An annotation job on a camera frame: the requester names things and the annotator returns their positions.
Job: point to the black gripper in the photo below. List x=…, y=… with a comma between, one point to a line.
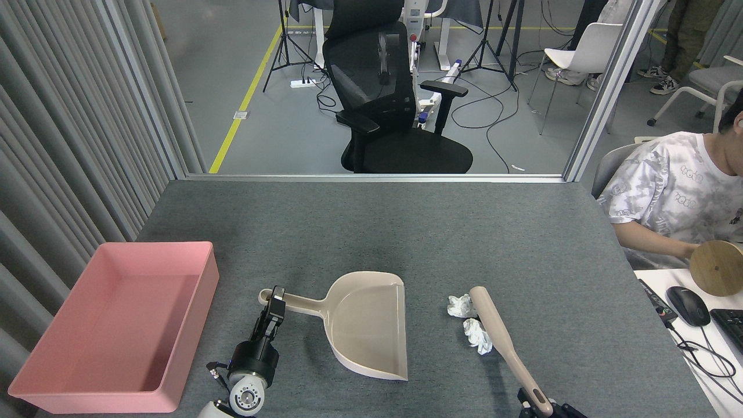
x=252, y=360

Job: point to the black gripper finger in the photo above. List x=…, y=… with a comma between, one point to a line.
x=528, y=409
x=567, y=411

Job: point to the beige hand brush black bristles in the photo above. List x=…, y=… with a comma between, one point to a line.
x=499, y=334

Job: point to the beige plastic dustpan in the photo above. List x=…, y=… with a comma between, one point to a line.
x=363, y=325

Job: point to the white tissue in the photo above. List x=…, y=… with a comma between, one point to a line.
x=476, y=335
x=460, y=306

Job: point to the round wooden disc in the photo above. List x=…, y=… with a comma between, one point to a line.
x=720, y=268

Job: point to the person's forearm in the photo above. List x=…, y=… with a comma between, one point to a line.
x=656, y=247

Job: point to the pink plastic bin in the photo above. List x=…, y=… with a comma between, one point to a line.
x=116, y=325

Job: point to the small black flat device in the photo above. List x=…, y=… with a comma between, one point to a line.
x=656, y=299

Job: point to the black computer mouse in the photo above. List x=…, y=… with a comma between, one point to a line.
x=688, y=306

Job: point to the white desk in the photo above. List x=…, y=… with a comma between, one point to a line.
x=725, y=383

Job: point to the black keyboard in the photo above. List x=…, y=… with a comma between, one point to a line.
x=731, y=328

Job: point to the metal floor outlet plate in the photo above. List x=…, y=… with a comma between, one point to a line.
x=241, y=115

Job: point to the white power strip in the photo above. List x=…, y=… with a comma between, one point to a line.
x=303, y=83

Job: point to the black mesh office chair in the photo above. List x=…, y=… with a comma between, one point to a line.
x=371, y=87

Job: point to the grey chair backrest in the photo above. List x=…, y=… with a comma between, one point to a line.
x=606, y=168

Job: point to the person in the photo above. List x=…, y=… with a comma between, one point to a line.
x=560, y=75
x=688, y=35
x=673, y=186

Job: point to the grey pleated curtain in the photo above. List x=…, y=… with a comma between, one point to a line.
x=58, y=145

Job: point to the black tripod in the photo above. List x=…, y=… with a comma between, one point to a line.
x=486, y=35
x=284, y=35

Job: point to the white blue wheeled device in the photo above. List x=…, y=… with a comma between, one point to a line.
x=451, y=72

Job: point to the white plastic chair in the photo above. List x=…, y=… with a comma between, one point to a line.
x=592, y=46

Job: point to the silver table edge rail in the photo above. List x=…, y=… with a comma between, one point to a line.
x=377, y=177

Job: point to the white desk frame dark cover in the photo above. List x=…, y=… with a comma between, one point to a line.
x=444, y=40

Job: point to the grey chair white frame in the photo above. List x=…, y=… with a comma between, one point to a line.
x=714, y=78

